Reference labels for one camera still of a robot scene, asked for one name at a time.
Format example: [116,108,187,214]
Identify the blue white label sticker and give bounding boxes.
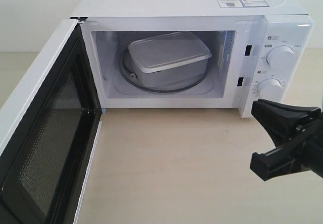
[217,0,268,8]

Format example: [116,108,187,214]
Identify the white upper power knob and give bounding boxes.
[266,45,296,69]

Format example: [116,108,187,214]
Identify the white Midea microwave oven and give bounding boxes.
[71,0,313,118]

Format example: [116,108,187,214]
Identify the glass turntable plate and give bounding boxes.
[118,50,210,94]

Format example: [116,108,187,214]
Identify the translucent plastic lidded container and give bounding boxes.
[128,31,212,88]

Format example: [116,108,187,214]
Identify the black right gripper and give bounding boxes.
[250,99,322,181]

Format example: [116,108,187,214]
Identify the white microwave door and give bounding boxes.
[1,19,102,223]

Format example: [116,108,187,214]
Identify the white lower timer knob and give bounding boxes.
[256,78,282,101]

